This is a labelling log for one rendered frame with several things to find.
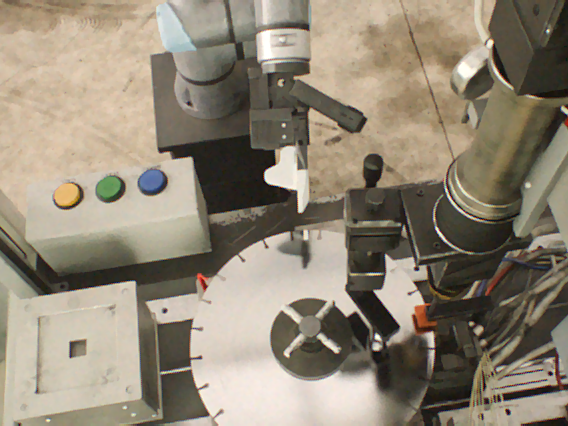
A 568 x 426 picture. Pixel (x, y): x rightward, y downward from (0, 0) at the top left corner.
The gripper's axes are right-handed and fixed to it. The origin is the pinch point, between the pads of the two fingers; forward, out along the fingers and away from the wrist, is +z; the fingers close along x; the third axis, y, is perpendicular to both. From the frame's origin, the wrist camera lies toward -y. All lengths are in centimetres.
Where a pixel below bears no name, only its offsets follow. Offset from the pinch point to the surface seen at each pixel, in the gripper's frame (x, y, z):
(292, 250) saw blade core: -1.0, 2.3, 6.5
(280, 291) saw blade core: 2.5, 4.2, 11.7
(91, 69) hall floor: -146, 76, -41
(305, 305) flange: 4.8, 0.7, 13.3
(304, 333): 11.4, 1.0, 15.4
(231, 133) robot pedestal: -37.5, 14.3, -12.1
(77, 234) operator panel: -9.9, 36.9, 3.7
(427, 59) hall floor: -145, -45, -38
